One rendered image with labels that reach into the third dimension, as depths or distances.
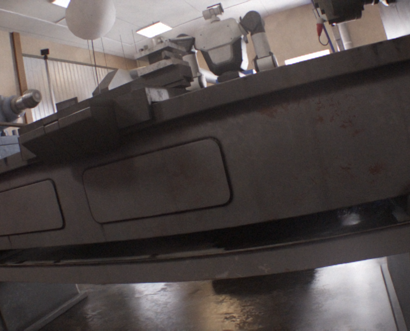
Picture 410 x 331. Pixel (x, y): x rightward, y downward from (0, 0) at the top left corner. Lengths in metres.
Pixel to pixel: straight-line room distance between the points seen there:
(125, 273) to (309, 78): 0.65
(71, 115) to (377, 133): 0.75
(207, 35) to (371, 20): 6.79
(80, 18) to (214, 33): 3.26
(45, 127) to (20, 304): 1.07
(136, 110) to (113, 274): 0.43
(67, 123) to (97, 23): 4.14
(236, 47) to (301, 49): 6.38
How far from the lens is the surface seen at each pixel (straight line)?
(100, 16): 5.01
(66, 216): 1.19
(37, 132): 1.01
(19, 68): 6.18
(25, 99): 1.61
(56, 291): 1.97
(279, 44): 8.37
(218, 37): 1.96
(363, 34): 8.39
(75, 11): 5.01
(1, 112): 1.72
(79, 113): 0.90
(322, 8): 1.08
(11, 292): 1.80
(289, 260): 0.72
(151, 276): 0.85
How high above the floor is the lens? 0.69
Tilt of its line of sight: 2 degrees down
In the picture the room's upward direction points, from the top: 14 degrees counter-clockwise
